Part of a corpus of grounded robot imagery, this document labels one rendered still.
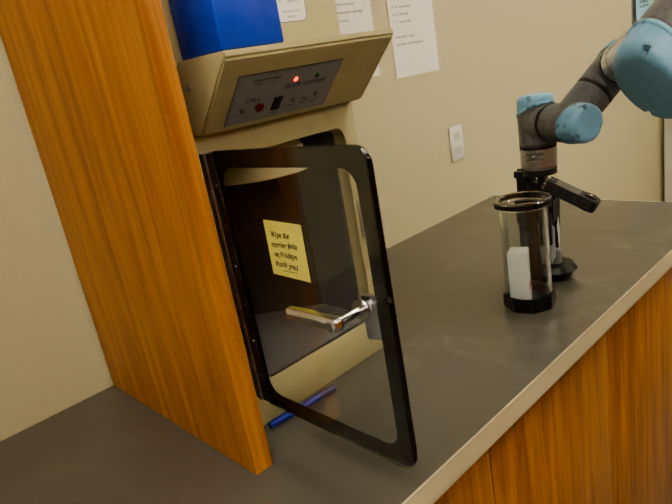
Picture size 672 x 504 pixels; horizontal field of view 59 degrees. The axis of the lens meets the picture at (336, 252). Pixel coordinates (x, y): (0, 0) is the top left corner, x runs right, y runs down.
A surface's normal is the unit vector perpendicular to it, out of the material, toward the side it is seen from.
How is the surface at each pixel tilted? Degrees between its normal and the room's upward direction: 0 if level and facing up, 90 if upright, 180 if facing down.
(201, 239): 90
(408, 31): 90
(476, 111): 90
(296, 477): 0
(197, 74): 90
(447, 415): 0
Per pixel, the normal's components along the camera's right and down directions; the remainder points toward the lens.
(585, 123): 0.30, 0.23
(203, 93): -0.70, 0.33
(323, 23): 0.69, 0.11
